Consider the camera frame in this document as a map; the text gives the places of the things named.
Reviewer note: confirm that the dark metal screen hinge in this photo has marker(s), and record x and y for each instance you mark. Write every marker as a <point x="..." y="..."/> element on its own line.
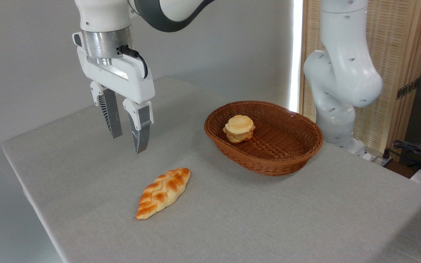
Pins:
<point x="408" y="88"/>

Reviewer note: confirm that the braided golden bread loaf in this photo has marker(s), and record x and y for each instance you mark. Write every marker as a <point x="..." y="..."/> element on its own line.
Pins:
<point x="163" y="191"/>

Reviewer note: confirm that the round pale bread bun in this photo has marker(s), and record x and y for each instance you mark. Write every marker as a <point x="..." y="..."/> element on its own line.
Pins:
<point x="239" y="126"/>

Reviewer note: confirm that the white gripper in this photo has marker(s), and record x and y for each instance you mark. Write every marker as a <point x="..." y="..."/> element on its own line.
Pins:
<point x="130" y="80"/>

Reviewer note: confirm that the brown wicker basket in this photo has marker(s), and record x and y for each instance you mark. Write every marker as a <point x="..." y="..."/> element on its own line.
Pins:
<point x="269" y="160"/>

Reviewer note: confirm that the black power plug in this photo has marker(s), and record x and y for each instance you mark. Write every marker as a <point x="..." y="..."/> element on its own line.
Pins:
<point x="387" y="157"/>

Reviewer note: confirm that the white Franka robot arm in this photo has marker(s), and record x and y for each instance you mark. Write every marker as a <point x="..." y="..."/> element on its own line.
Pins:
<point x="342" y="73"/>

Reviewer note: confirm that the grey tablecloth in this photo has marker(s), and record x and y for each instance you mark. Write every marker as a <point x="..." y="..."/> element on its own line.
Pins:
<point x="232" y="219"/>

